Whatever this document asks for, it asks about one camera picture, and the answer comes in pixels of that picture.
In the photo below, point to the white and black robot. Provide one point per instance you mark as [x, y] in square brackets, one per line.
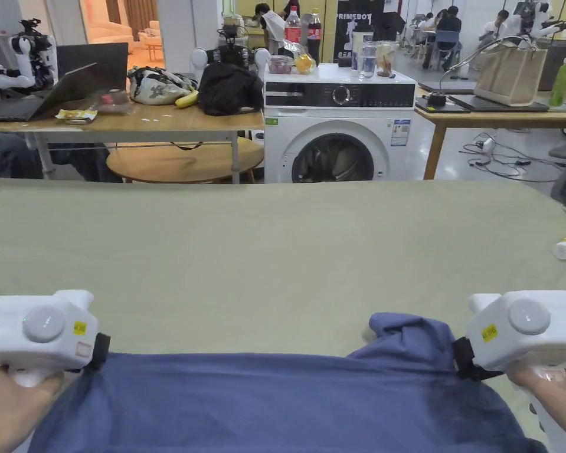
[540, 19]
[231, 54]
[25, 61]

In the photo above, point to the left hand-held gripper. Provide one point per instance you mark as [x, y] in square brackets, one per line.
[42, 325]

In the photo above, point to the dark blue shirt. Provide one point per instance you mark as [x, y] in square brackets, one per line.
[273, 406]

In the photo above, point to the person's left hand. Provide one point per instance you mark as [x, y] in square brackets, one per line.
[9, 410]

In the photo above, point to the person's right hand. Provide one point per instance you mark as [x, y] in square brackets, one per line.
[554, 384]

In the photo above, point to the bed with pale green sheet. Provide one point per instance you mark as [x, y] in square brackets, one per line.
[273, 245]

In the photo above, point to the white washing machine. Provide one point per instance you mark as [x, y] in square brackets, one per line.
[339, 122]

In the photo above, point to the group of people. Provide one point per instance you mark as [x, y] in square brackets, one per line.
[445, 33]

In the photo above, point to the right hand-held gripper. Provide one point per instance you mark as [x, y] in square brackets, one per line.
[528, 321]

